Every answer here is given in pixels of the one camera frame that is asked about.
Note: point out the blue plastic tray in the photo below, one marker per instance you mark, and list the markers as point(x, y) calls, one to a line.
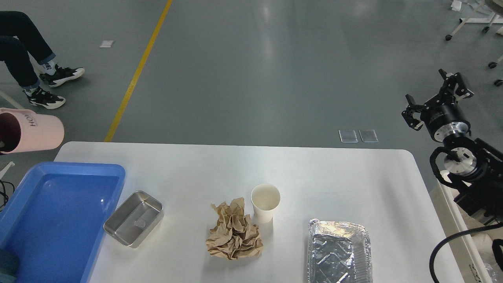
point(54, 220)

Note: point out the clear floor plate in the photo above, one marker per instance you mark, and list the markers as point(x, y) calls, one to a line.
point(368, 136)
point(348, 136)

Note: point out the clear floor plate right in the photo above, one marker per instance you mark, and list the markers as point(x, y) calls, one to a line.
point(368, 136)

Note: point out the crumpled brown paper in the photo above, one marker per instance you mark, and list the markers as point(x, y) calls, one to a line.
point(234, 236)

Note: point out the aluminium foil tray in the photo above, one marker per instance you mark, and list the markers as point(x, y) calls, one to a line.
point(338, 252)

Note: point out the person in black sweater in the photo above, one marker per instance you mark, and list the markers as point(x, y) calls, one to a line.
point(30, 60)

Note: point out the white paper cup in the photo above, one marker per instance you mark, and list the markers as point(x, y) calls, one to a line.
point(265, 199)

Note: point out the pink mug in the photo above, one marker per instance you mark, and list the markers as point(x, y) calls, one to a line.
point(26, 131)

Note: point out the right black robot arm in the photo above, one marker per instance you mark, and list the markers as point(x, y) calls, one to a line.
point(470, 166)

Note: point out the clear floor plate left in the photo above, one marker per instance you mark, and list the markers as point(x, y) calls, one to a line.
point(348, 136)

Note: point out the small stainless steel tray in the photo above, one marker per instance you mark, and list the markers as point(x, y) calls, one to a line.
point(134, 219)

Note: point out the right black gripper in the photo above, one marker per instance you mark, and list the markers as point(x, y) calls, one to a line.
point(445, 119)

